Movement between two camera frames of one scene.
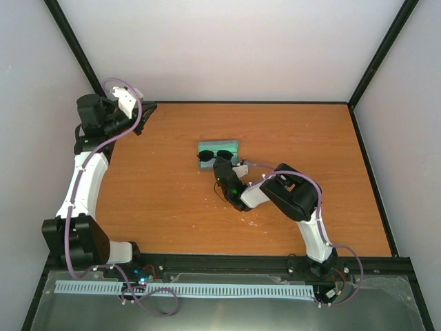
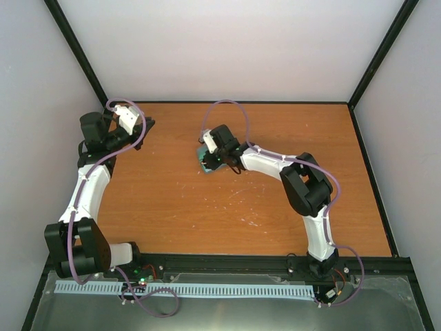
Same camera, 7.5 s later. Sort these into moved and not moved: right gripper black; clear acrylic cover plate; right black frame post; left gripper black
Moved: left gripper black; right gripper black
Not moved: right black frame post; clear acrylic cover plate
